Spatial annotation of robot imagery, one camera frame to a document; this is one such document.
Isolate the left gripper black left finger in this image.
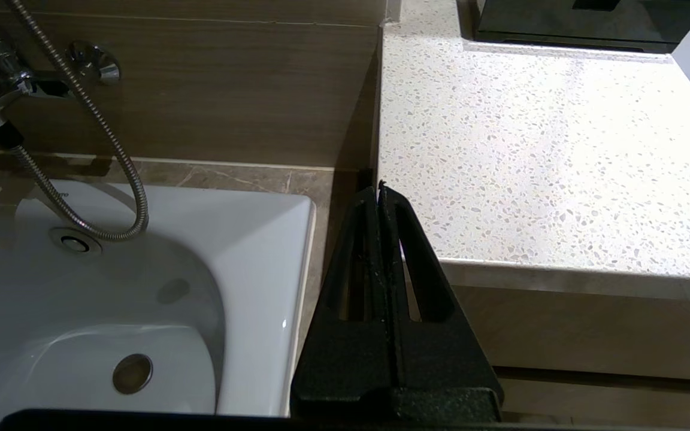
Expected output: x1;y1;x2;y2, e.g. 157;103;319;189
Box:
291;187;395;414

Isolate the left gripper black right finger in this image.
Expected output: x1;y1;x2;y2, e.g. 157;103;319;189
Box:
381;181;501;414

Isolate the black box drawer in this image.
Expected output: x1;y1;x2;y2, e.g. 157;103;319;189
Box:
474;0;690;53

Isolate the white bathtub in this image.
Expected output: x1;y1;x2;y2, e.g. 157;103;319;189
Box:
0;174;317;431

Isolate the wooden vanity cabinet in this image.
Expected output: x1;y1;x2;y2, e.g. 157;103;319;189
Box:
438;260;690;431

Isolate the bathtub drain plug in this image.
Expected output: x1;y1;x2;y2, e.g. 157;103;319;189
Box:
111;353;154;396

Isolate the metal shower hose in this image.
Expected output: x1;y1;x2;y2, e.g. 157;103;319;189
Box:
7;0;150;242

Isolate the bathtub overflow ring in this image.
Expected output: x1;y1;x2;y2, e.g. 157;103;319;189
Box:
47;227;104;257

